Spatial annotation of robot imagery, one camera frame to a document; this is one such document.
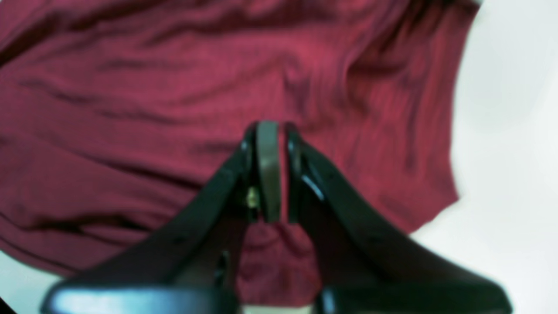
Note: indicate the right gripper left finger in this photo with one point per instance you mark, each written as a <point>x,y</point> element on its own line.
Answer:
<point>188,266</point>

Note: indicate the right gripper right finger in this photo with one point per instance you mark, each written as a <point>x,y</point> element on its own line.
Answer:
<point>366,265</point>

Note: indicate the dark red t-shirt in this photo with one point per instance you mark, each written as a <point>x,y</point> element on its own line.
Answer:
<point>114,113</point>

